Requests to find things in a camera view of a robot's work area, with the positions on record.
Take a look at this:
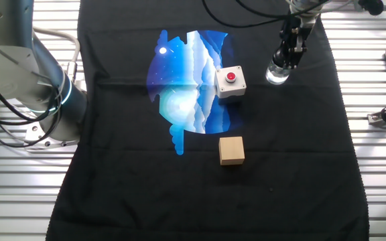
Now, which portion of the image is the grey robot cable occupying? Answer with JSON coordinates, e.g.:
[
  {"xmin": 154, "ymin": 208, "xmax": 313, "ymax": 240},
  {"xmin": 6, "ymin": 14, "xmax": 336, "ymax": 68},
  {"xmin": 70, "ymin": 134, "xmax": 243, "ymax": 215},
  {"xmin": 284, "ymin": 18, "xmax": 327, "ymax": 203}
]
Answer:
[{"xmin": 320, "ymin": 0, "xmax": 358, "ymax": 15}]

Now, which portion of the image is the black cloth with blue print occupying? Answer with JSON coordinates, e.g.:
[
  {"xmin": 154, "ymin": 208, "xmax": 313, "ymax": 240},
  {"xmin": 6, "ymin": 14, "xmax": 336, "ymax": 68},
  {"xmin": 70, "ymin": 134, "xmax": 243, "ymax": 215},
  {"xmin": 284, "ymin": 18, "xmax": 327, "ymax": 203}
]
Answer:
[{"xmin": 45, "ymin": 0, "xmax": 370, "ymax": 241}]

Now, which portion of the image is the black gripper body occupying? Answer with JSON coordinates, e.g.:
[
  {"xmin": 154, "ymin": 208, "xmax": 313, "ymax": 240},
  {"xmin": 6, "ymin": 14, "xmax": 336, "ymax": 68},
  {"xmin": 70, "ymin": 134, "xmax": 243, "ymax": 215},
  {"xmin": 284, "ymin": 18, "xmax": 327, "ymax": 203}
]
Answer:
[{"xmin": 279, "ymin": 15, "xmax": 316, "ymax": 56}]

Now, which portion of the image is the grey box with red button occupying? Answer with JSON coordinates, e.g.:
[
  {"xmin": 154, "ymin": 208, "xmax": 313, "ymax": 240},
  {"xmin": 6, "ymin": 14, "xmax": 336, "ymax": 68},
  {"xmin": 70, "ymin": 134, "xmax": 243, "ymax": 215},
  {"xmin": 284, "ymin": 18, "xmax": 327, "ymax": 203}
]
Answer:
[{"xmin": 214, "ymin": 65, "xmax": 247, "ymax": 100}]

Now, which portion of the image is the wrist camera with silver bracket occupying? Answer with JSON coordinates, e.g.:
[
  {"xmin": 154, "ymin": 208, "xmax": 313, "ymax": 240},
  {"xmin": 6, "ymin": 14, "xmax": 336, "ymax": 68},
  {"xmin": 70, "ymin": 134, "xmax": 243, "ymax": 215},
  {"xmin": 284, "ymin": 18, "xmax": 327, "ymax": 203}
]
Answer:
[{"xmin": 353, "ymin": 0, "xmax": 385, "ymax": 17}]

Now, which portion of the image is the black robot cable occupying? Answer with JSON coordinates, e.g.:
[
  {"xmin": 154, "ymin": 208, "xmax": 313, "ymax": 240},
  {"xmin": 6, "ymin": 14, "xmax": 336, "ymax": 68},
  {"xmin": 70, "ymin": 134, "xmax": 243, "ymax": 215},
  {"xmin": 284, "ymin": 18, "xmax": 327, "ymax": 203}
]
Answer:
[
  {"xmin": 201, "ymin": 0, "xmax": 286, "ymax": 29},
  {"xmin": 235, "ymin": 0, "xmax": 330, "ymax": 20}
]

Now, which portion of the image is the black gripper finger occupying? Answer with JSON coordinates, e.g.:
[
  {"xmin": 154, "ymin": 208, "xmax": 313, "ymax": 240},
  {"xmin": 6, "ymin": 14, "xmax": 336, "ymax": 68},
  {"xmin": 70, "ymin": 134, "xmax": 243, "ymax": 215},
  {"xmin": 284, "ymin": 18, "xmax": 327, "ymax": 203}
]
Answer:
[
  {"xmin": 288, "ymin": 48, "xmax": 308, "ymax": 70},
  {"xmin": 272, "ymin": 46, "xmax": 288, "ymax": 69}
]

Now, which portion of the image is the clear glass jar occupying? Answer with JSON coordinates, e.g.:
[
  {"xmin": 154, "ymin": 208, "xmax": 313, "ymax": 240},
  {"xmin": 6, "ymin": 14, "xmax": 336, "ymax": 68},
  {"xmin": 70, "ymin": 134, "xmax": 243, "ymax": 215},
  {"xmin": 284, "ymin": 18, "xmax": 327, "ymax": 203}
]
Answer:
[{"xmin": 265, "ymin": 58, "xmax": 291, "ymax": 86}]

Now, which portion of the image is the wooden cube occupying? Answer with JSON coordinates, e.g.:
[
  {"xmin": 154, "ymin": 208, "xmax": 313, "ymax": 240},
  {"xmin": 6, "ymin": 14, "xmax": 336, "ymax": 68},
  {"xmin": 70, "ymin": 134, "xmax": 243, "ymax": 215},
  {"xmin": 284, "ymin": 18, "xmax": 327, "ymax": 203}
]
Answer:
[{"xmin": 218, "ymin": 136, "xmax": 246, "ymax": 166}]

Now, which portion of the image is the grey robot hose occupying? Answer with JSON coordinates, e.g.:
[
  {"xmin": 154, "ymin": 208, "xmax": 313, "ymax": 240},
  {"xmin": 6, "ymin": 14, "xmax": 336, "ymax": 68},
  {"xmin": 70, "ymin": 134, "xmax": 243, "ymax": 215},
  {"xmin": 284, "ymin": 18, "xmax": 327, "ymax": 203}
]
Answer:
[{"xmin": 31, "ymin": 25, "xmax": 82, "ymax": 84}]

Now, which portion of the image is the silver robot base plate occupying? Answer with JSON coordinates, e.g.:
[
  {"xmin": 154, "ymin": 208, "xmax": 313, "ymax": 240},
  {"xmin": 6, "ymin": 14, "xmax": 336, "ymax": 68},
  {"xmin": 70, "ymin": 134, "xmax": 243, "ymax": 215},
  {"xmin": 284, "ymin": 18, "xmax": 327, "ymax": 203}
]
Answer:
[{"xmin": 25, "ymin": 115, "xmax": 80, "ymax": 149}]

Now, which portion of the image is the black base cable bundle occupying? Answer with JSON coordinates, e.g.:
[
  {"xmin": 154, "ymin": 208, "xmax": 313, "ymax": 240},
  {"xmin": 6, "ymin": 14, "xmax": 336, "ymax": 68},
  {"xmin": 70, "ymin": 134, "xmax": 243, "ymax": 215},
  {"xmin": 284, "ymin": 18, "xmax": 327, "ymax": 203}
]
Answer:
[{"xmin": 0, "ymin": 63, "xmax": 62, "ymax": 150}]

